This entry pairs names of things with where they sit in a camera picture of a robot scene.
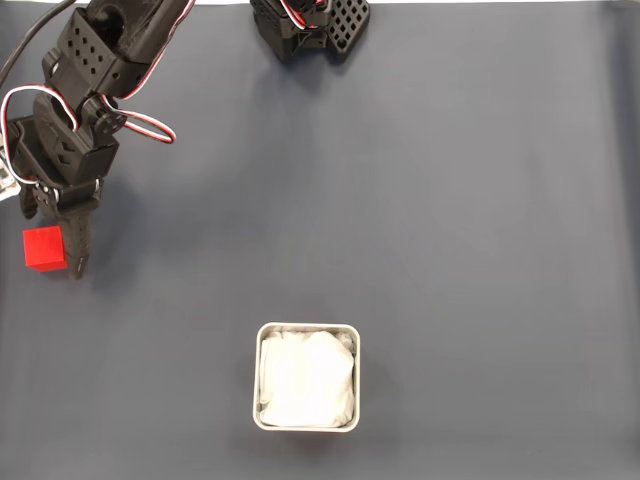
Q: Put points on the white square box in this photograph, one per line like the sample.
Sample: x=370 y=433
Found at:
x=305 y=429

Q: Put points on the white crumpled cloth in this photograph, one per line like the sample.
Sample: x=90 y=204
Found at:
x=305 y=380

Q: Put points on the red cube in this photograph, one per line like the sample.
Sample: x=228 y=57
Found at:
x=44 y=247

